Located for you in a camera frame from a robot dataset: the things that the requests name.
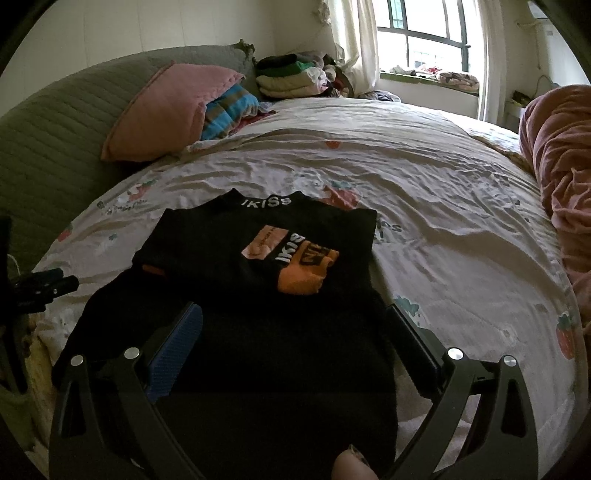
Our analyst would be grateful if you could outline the blue striped cloth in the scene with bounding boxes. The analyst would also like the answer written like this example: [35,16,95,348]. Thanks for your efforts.
[201,84,278,142]

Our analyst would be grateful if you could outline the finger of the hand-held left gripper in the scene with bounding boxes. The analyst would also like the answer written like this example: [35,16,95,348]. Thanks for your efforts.
[13,268,64,289]
[18,276,79,315]

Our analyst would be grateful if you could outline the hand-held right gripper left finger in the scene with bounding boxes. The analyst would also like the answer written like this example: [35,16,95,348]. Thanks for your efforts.
[48,301,218,480]

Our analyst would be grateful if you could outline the window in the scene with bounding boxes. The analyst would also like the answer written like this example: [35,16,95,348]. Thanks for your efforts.
[376,0,485,85]

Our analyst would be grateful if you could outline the black sweater with orange print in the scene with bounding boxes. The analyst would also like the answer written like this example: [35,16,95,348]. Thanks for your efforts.
[52,188,400,480]

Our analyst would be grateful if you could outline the green quilted headboard cover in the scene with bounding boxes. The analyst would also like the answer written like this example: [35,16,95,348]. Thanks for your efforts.
[0,42,257,280]

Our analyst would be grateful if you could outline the pink pillow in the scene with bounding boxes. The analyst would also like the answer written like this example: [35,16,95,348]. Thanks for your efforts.
[100,62,246,163]

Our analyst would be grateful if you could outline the cream plush blanket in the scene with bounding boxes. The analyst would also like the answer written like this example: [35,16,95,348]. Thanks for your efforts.
[0,383,40,441]

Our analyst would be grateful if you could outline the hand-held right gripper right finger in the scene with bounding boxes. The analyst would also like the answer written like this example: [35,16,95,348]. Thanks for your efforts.
[381,302,540,480]

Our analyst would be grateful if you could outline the printed white bed sheet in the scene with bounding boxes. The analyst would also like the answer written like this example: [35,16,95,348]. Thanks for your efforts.
[30,97,583,480]

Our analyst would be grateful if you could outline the pink blanket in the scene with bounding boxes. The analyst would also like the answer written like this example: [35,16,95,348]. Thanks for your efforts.
[518,84,591,297]

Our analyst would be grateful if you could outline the clothes on windowsill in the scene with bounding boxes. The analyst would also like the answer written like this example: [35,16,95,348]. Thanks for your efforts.
[392,65,479,92]

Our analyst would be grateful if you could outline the stack of folded clothes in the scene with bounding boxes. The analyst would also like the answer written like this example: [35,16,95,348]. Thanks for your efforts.
[255,53,352,100]

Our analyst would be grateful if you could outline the cream curtain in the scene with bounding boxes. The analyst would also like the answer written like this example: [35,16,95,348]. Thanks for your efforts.
[475,0,509,125]
[322,0,384,97]

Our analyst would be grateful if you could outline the white side table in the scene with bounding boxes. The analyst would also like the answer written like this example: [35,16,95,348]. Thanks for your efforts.
[505,90,533,131]

